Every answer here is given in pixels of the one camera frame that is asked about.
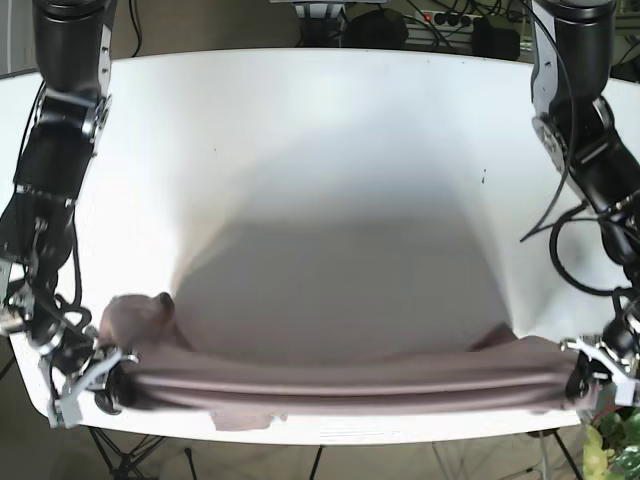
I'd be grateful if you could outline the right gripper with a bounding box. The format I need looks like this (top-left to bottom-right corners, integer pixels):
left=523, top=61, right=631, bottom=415
left=5, top=290, right=136, bottom=428

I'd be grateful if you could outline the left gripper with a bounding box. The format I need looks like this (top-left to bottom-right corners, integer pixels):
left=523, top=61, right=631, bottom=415
left=560, top=310, right=639, bottom=406

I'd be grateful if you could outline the pink T-shirt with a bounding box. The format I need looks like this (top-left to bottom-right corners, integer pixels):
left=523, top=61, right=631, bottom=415
left=99, top=294, right=600, bottom=431

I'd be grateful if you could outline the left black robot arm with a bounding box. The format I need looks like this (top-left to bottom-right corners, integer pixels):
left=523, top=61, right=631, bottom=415
left=523, top=1, right=639, bottom=407

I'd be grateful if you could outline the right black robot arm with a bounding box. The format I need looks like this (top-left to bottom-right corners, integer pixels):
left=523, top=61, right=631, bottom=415
left=1, top=1, right=130, bottom=428

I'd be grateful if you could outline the grey plant pot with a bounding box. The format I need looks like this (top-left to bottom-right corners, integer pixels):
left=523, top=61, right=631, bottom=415
left=590, top=398, right=635, bottom=425

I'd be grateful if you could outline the green plant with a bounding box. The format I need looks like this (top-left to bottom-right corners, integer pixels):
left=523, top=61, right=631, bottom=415
left=582, top=407, right=639, bottom=480

